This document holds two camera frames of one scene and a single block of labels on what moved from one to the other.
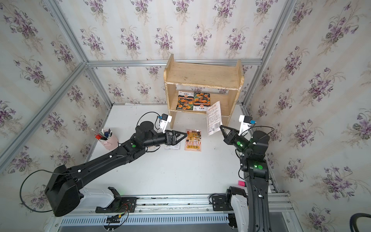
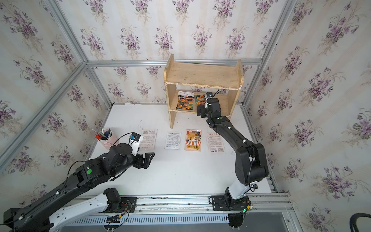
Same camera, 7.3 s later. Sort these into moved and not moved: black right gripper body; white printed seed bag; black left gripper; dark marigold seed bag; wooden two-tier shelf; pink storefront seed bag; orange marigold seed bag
Moved: black right gripper body; white printed seed bag; black left gripper
Not moved: wooden two-tier shelf; orange marigold seed bag; dark marigold seed bag; pink storefront seed bag
